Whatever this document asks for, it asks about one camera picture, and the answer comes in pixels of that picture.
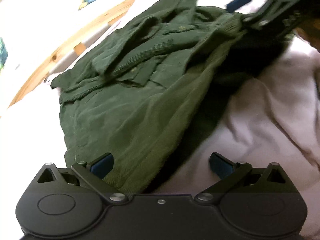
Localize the dark green corduroy shirt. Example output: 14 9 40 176
51 0 287 193

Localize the blond chibi character poster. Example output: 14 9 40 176
0 38 8 70

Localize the pink bed sheet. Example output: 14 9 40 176
107 0 320 240

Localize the wooden bed frame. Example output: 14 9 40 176
8 0 320 108

